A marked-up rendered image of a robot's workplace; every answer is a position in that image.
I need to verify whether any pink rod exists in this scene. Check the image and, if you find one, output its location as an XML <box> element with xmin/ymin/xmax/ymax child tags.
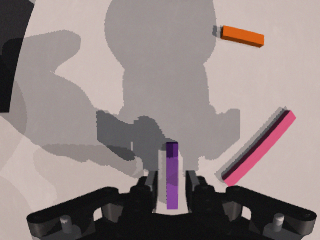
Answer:
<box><xmin>221</xmin><ymin>110</ymin><xmax>296</xmax><ymax>186</ymax></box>

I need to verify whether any purple rod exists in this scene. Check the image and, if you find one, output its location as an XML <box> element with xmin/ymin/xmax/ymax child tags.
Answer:
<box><xmin>166</xmin><ymin>142</ymin><xmax>178</xmax><ymax>209</ymax></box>

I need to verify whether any orange rod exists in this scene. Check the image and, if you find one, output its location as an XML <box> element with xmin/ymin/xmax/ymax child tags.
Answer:
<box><xmin>220</xmin><ymin>25</ymin><xmax>264</xmax><ymax>48</ymax></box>

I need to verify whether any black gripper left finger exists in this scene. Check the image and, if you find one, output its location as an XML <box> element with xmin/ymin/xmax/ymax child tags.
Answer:
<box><xmin>26</xmin><ymin>171</ymin><xmax>158</xmax><ymax>240</ymax></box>

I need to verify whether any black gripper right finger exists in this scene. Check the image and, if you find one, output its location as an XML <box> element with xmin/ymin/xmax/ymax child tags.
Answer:
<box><xmin>185</xmin><ymin>170</ymin><xmax>317</xmax><ymax>240</ymax></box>

